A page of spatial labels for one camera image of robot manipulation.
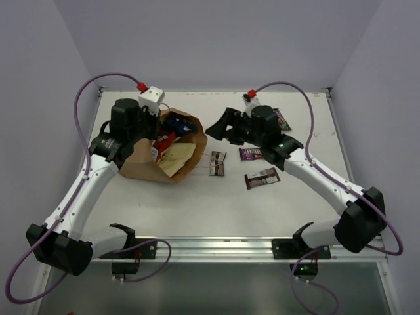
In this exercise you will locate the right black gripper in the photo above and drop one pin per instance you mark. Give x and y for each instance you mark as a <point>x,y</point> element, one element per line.
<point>231,117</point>

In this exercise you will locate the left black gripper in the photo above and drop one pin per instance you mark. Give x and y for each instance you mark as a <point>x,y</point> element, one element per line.
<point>153,123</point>

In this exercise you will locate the purple M&M's packet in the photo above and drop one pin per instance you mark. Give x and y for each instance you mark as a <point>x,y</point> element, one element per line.
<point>250,154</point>

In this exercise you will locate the brown M&M's packet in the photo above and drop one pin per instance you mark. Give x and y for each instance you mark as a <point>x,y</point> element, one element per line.
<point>216,166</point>
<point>264,177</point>

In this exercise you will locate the brown paper bag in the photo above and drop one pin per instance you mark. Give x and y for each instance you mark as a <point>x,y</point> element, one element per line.
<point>141,165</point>

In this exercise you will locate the purple candy packet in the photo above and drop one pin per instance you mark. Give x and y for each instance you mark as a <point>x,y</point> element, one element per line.
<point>284,125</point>

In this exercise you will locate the red snack packet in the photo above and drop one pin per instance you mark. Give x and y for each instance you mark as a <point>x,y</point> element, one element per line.
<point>160,145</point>

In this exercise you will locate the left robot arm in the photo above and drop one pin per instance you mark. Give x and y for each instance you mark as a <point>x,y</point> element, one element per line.
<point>59,242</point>

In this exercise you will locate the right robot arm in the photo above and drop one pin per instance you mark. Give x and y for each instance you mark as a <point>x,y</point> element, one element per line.
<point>359,211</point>

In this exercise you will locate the blue snack bag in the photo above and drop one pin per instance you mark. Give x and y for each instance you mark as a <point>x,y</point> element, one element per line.
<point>179,126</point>

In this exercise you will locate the cream snack packet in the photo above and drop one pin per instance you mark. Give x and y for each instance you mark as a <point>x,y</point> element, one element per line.
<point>175,157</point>

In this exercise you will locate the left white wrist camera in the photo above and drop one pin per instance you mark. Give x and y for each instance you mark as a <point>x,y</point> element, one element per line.
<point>150,98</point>

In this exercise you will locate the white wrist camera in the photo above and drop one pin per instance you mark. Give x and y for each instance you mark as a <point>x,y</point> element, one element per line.
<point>150,98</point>
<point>251,101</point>

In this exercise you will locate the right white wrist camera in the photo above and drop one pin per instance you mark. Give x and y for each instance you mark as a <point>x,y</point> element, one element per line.
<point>251,101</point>

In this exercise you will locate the aluminium mounting rail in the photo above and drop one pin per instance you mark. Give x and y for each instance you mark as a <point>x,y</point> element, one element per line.
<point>219,249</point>

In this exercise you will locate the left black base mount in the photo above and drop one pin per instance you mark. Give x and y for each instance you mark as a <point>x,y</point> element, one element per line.
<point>128,263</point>

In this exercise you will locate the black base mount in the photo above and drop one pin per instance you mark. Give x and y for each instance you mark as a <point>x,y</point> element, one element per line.
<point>128,263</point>
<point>289,249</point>

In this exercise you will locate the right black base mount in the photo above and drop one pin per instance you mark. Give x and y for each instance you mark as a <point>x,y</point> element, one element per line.
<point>289,249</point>

